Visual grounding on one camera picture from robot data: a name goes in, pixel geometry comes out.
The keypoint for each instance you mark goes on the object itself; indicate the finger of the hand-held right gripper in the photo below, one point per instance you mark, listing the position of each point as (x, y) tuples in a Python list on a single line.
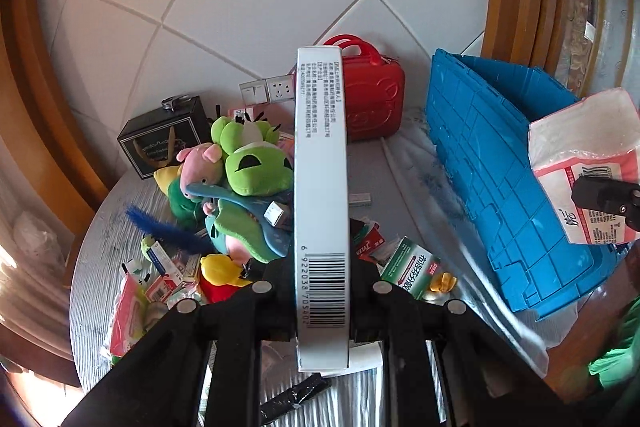
[(607, 199)]

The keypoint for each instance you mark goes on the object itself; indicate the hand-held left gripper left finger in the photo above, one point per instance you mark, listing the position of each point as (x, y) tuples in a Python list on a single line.
[(277, 307)]

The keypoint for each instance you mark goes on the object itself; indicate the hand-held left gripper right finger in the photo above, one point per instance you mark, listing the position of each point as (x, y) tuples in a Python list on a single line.
[(365, 307)]

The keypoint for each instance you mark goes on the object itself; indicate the pink white tissue pack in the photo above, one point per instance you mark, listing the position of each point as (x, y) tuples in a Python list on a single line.
[(580, 137)]

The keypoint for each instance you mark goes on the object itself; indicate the black roll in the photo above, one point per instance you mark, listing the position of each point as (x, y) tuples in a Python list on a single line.
[(295, 399)]

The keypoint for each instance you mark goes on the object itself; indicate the blue plastic crate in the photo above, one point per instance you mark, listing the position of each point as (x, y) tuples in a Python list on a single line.
[(500, 177)]

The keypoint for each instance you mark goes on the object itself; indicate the white barcode box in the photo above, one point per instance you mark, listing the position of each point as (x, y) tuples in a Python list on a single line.
[(320, 157)]

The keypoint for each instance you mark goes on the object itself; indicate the green white medicine box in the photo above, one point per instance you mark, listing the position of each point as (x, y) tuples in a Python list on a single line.
[(412, 269)]

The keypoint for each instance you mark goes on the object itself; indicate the red white packet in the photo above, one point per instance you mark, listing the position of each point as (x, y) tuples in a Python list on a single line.
[(370, 242)]

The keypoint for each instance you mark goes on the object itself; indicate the yellow plastic toy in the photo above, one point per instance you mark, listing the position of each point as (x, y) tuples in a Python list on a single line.
[(222, 269)]

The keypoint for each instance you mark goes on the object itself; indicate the large green plush toy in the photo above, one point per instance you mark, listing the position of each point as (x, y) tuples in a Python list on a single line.
[(235, 219)]

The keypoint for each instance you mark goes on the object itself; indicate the small silver staple box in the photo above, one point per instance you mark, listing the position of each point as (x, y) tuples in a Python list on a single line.
[(360, 200)]

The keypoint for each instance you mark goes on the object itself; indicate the white blue medicine box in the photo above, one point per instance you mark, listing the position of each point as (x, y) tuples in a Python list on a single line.
[(165, 259)]

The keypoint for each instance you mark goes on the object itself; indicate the blue and green plush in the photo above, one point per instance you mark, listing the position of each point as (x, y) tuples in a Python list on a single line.
[(215, 193)]

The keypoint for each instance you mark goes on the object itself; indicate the green frog plush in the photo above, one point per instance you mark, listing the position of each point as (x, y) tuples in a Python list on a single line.
[(255, 174)]

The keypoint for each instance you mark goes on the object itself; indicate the yellow green plush toy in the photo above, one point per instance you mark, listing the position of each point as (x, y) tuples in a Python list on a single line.
[(180, 202)]

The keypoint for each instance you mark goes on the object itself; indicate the pink plastic packet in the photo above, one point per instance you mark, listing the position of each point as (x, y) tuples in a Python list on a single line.
[(127, 317)]

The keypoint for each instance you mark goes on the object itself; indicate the person's green garment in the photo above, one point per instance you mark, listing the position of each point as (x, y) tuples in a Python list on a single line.
[(617, 357)]

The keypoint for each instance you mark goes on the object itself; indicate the small pink pig plush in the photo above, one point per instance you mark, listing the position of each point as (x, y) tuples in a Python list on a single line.
[(200, 167)]

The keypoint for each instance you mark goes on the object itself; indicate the green white plush toy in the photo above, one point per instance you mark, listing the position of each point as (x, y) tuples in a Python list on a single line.
[(232, 134)]

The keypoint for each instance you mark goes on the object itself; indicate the black gift box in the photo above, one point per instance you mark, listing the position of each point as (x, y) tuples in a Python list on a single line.
[(160, 139)]

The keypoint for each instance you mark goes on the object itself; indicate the red carry case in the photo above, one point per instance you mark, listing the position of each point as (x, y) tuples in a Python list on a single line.
[(372, 102)]

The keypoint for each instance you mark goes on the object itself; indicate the light curtain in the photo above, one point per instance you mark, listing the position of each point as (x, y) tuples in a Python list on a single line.
[(30, 247)]

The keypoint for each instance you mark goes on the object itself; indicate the white wall socket panel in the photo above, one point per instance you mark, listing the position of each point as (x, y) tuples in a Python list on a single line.
[(272, 89)]

